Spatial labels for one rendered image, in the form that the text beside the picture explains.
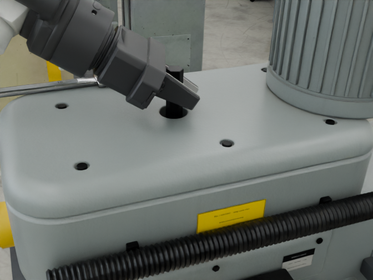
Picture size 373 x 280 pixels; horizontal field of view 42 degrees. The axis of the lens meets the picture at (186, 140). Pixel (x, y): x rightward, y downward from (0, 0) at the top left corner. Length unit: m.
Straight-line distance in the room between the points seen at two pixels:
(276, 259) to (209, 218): 0.16
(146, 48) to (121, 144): 0.12
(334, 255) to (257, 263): 0.15
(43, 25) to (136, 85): 0.12
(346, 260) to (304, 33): 0.37
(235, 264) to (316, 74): 0.27
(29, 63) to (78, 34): 1.88
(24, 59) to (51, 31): 1.87
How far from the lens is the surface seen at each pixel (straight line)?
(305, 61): 0.65
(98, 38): 0.56
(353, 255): 0.82
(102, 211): 0.53
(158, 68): 0.56
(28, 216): 0.54
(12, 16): 0.56
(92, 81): 0.71
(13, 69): 2.44
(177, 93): 0.60
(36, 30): 0.56
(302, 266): 0.75
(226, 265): 0.67
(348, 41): 0.62
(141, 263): 0.54
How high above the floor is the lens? 2.19
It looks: 32 degrees down
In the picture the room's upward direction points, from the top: 2 degrees clockwise
